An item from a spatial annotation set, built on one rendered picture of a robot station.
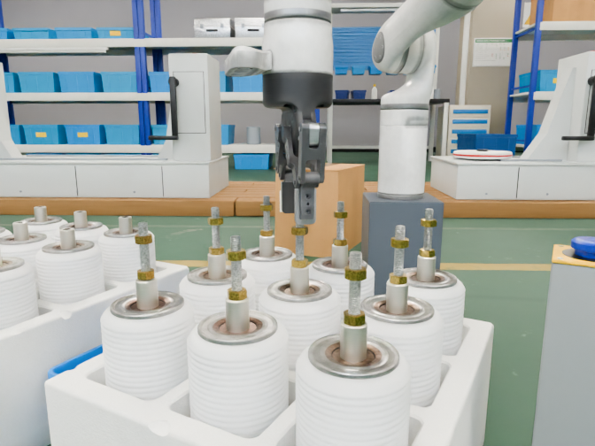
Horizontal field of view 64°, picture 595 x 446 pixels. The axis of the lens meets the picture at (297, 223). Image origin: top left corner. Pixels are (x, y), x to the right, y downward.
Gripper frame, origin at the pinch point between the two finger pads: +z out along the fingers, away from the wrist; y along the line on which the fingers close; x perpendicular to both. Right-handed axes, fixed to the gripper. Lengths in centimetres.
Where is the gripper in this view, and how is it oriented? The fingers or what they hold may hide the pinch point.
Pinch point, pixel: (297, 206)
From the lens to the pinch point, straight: 53.7
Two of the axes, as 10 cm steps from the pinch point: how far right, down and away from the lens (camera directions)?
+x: -9.7, 0.5, -2.3
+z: 0.0, 9.8, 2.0
